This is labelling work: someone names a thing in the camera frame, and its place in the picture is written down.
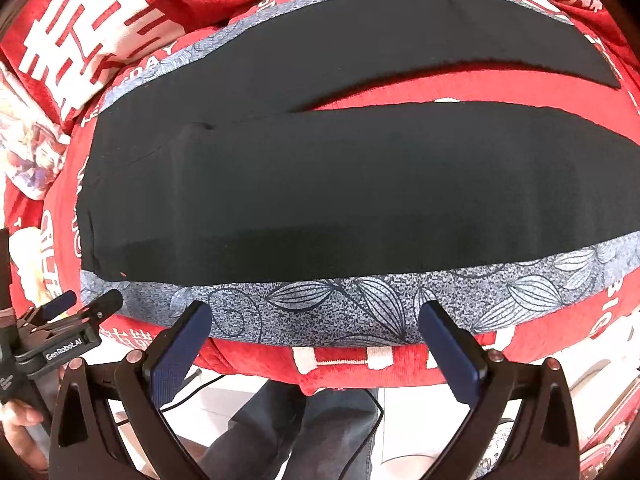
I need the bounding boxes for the black and grey patterned pants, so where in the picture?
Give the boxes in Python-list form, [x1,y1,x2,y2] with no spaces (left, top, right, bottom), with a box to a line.
[76,0,639,347]

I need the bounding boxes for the person's left hand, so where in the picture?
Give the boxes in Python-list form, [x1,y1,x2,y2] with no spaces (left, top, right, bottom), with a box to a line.
[1,400,48,474]

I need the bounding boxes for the floral pastel pillow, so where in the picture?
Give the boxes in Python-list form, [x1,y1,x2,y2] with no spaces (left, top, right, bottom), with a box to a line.
[1,64,70,200]

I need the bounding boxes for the person's dark jeans legs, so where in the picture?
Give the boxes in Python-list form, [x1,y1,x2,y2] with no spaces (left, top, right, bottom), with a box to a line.
[198,380,383,480]

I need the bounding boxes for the red bedspread with white characters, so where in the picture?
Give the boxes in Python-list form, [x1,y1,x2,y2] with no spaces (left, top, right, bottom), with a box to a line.
[6,0,639,393]

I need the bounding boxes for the red folded quilt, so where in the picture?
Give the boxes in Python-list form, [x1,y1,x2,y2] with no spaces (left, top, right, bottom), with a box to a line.
[1,0,629,131]

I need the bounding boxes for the black cable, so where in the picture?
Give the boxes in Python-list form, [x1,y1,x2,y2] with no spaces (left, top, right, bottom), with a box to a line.
[115,368,385,480]

